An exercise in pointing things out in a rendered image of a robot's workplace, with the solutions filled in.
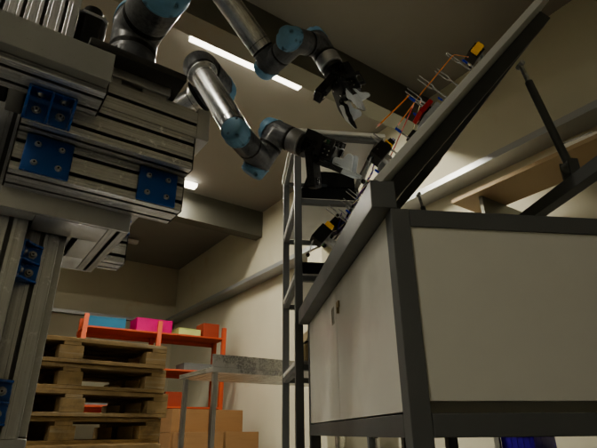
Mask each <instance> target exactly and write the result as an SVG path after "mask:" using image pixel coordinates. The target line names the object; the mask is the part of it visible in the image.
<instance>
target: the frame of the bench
mask: <svg viewBox="0 0 597 448"><path fill-rule="evenodd" d="M410 227H418V228H456V229H475V230H495V231H514V232H534V233H554V234H573V235H593V236H597V219H587V218H570V217H553V216H535V215H517V214H499V213H481V212H446V211H429V210H411V209H409V210H408V209H394V208H391V209H390V210H389V212H388V213H387V214H386V234H387V244H388V254H389V264H390V274H391V285H392V294H393V304H394V323H395V333H396V343H397V353H398V363H399V373H400V383H401V393H402V412H403V414H398V415H390V416H382V417H374V418H367V419H359V420H343V421H335V422H327V423H320V424H316V423H315V424H311V388H310V338H309V324H310V323H309V324H308V326H307V331H308V386H309V442H310V448H322V444H321V436H364V437H400V438H405V442H406V448H435V444H434V439H435V438H444V440H445V447H446V448H458V437H526V436H597V412H487V413H431V405H430V397H429V389H428V381H427V373H426V359H425V350H424V342H423V334H422V326H421V318H420V310H419V302H418V288H417V279H416V271H415V263H414V255H413V247H412V239H411V231H410Z"/></svg>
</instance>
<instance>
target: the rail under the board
mask: <svg viewBox="0 0 597 448"><path fill-rule="evenodd" d="M391 208H394V209H396V208H397V206H396V198H395V189H394V182H393V181H378V180H370V182H369V183H368V185H367V187H366V189H365V190H364V191H363V193H362V196H361V198H360V200H359V201H358V203H357V205H356V206H355V208H354V210H353V212H352V214H351V216H350V217H349V219H348V221H347V223H346V225H345V226H344V228H343V230H342V232H341V234H340V235H339V237H338V240H337V242H336V243H335V244H334V246H333V248H332V250H331V252H330V254H329V256H328V258H327V260H326V261H325V262H324V264H323V266H322V269H321V270H320V272H319V274H318V276H317V278H316V279H315V280H314V283H313V285H312V287H311V288H310V290H309V292H308V294H307V296H306V297H305V299H304V301H303V303H302V305H301V306H300V308H299V310H298V324H309V323H310V322H311V321H312V320H313V318H314V316H315V315H316V314H317V312H318V311H319V309H320V308H321V307H322V305H323V303H324V302H325V301H326V300H327V299H328V297H329V296H330V294H331V293H332V291H333V290H334V289H335V287H336V286H337V284H338V283H339V281H340V280H341V279H342V277H343V276H344V274H345V273H346V272H347V271H348V269H349V268H350V267H351V265H352V264H353V262H354V261H355V259H356V258H357V256H358V255H359V254H360V252H361V251H362V249H363V248H364V246H365V245H366V244H367V243H368V242H369V240H370V238H371V237H372V236H373V234H374V233H375V231H376V230H377V229H378V227H379V225H380V224H381V223H382V221H383V220H384V219H385V217H386V214H387V213H388V212H389V210H390V209H391Z"/></svg>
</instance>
